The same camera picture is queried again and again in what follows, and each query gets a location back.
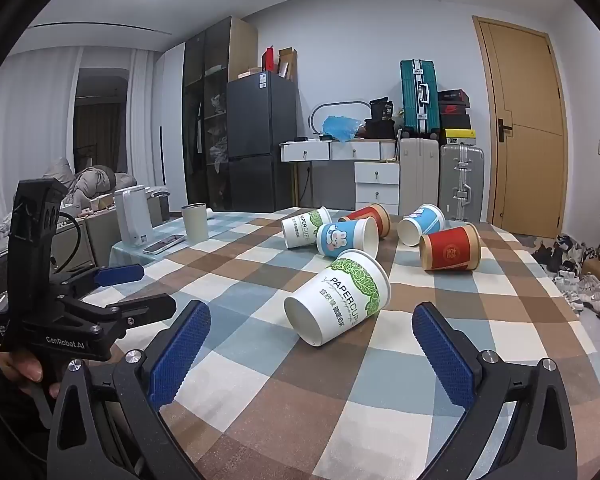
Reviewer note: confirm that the black bag with tag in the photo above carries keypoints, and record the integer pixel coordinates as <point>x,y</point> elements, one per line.
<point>380,110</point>

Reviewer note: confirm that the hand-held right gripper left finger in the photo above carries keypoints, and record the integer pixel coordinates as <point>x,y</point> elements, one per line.
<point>180,355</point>

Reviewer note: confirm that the grey-white tumbler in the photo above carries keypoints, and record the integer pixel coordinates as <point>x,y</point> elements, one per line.
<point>195,220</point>

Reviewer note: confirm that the white sheer curtain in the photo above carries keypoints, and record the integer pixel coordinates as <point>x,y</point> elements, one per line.
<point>140,110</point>
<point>30,125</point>

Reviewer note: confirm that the red box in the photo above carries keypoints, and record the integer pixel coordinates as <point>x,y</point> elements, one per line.
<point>269,60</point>

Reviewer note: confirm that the person's left hand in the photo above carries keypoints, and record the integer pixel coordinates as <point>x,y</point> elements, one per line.
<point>25,367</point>

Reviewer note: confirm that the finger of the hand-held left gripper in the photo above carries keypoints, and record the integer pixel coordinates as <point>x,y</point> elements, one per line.
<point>120,275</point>
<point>140,307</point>

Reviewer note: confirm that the pile of shoes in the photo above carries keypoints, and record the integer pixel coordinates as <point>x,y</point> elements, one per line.
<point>575,280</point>

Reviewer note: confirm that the red gold-rimmed paper cup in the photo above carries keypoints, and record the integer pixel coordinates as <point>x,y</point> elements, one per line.
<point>369,212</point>
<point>450,249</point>

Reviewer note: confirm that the smartphone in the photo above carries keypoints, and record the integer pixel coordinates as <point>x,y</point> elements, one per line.
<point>165,244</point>

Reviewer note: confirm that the black refrigerator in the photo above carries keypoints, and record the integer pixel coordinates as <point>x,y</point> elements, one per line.
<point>260,130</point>

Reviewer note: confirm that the checkered tablecloth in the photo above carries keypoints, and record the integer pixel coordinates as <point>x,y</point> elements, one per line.
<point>260,360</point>

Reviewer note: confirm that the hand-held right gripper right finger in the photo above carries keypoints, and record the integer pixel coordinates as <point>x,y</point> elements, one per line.
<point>442,355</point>

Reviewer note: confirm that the blue cartoon paper cup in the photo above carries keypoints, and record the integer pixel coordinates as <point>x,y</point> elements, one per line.
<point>422,222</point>
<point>345,237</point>

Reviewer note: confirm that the black red-logo shoe box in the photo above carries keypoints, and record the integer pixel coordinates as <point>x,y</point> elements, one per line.
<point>454,108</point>

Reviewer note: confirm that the white tabletop appliance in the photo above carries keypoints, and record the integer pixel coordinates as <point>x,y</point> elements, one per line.
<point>132,215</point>

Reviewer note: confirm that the white drawer desk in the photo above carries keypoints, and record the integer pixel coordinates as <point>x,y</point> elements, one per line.
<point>365,151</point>

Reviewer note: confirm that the grey duvet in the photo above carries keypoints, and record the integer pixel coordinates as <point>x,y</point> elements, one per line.
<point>92,180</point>

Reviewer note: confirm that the teal suitcase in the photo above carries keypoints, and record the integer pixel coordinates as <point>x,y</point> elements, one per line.
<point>412,95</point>

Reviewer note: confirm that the blue plastic bag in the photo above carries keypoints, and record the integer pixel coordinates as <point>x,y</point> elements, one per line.
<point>342,127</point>

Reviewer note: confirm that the open cardboard box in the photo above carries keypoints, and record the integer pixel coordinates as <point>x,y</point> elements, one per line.
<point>287,65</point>

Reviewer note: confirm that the yellow black shoe box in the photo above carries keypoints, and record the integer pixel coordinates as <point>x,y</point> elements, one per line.
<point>460,136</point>

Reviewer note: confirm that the beige speaker box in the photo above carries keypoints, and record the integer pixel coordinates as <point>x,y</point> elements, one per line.
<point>82,250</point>

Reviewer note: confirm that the dark glass cabinet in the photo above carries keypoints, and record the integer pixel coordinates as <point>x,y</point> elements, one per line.
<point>205,110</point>

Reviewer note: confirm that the wooden door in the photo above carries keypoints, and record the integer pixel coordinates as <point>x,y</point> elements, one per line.
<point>525,110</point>

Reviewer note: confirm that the oval mirror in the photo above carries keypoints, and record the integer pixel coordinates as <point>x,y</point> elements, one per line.
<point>345,109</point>

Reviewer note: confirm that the silver suitcase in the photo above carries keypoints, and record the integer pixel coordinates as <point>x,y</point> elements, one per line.
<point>460,180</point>

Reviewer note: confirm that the white wardrobe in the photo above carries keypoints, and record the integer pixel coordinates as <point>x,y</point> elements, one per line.
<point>172,120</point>

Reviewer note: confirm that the white suitcase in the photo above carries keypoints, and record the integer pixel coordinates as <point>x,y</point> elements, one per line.
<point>419,175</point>

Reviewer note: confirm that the green leaf paper cup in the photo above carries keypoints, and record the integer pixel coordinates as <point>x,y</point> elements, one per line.
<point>302,227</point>
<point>340,295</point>

